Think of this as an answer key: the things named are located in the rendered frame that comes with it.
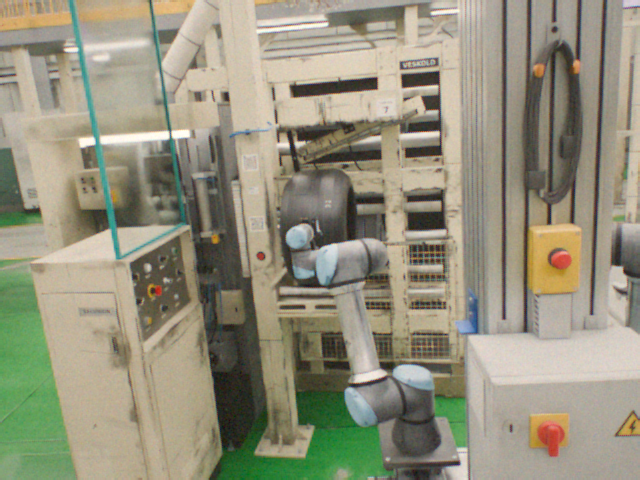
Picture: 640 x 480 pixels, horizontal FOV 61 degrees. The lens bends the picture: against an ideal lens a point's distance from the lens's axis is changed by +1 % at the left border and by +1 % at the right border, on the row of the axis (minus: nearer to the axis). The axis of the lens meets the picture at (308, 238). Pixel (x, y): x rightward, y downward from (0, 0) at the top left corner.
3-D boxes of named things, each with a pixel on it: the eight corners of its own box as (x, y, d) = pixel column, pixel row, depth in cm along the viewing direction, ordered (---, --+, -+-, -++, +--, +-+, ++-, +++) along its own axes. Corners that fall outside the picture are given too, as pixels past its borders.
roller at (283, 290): (280, 292, 259) (277, 297, 255) (278, 284, 257) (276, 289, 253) (351, 292, 251) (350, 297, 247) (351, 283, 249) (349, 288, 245)
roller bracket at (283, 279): (271, 305, 252) (268, 285, 250) (291, 278, 290) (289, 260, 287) (277, 305, 251) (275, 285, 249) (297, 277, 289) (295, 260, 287)
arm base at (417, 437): (445, 453, 159) (444, 423, 156) (394, 454, 160) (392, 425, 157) (437, 423, 173) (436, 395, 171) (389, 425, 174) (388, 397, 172)
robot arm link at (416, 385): (443, 414, 161) (442, 372, 157) (403, 426, 156) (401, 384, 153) (421, 395, 172) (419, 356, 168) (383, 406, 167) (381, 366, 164)
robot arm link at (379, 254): (400, 232, 164) (340, 239, 211) (368, 238, 161) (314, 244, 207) (407, 269, 164) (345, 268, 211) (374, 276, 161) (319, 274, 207)
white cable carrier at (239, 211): (243, 277, 265) (231, 181, 254) (246, 273, 270) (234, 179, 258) (251, 276, 264) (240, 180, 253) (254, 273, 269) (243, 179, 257)
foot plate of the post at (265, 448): (254, 455, 281) (253, 448, 280) (268, 425, 306) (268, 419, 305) (304, 458, 275) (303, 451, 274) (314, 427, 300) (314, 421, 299)
